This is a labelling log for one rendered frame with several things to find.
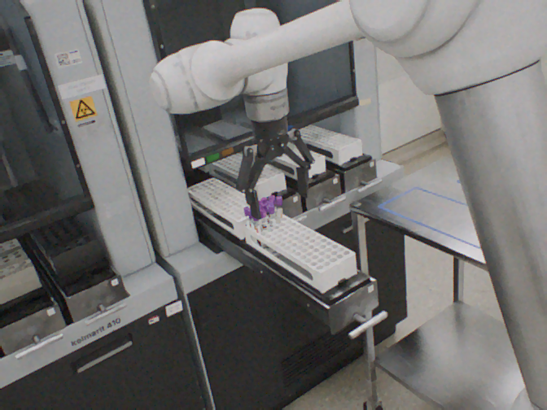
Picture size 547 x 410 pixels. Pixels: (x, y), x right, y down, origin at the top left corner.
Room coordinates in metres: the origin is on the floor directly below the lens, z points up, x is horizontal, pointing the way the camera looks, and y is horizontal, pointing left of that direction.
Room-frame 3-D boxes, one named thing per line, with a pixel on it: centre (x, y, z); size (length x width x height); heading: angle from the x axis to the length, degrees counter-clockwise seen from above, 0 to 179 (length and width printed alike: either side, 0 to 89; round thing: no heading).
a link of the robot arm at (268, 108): (1.09, -0.03, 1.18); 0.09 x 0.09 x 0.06
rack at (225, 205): (1.33, 0.11, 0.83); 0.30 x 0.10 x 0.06; 31
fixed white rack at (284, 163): (1.61, -0.08, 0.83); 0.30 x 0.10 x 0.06; 31
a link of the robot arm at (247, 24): (1.09, -0.03, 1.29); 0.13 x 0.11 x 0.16; 126
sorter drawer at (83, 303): (1.37, 0.60, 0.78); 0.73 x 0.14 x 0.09; 31
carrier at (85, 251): (1.17, 0.48, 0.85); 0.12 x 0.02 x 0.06; 121
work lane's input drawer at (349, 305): (1.18, 0.02, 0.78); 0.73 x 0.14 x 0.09; 31
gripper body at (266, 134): (1.09, -0.03, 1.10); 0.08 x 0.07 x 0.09; 121
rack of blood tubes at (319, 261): (1.06, -0.05, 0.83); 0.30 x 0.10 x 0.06; 31
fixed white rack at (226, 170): (1.53, 0.05, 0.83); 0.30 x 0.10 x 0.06; 31
